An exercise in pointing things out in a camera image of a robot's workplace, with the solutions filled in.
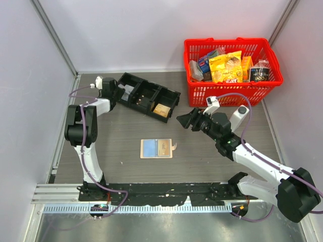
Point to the black round can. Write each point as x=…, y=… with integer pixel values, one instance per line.
x=259, y=74

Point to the beige leather card holder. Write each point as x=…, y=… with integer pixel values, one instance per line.
x=148, y=149

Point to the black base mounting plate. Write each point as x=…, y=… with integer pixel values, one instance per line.
x=162, y=194

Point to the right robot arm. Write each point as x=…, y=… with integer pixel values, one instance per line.
x=292, y=191

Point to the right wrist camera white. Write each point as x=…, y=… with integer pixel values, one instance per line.
x=212, y=105

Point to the grey wrapped package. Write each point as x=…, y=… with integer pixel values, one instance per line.
x=195, y=70

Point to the black three-compartment tray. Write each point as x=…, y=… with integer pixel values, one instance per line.
x=147, y=95

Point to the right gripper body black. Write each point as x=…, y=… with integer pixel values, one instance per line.
x=204, y=124

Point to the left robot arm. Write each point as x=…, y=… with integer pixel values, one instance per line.
x=81, y=130

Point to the green sponge pack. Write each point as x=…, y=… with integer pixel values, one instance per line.
x=212, y=54

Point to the red plastic shopping basket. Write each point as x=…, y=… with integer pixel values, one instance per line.
x=262, y=56

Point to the orange snack box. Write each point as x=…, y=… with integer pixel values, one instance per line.
x=246, y=65

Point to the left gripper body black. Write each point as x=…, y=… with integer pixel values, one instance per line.
x=118, y=93

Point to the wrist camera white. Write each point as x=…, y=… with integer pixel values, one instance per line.
x=212, y=105
x=98, y=83

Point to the gold card in tray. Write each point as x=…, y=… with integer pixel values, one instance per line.
x=162, y=110

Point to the brown chocolate box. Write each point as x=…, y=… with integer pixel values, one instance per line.
x=207, y=77

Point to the yellow chips bag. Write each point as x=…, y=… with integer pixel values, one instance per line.
x=226, y=68

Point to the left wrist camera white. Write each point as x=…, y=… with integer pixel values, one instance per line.
x=98, y=83

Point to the blue snack box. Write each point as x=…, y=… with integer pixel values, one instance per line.
x=203, y=64

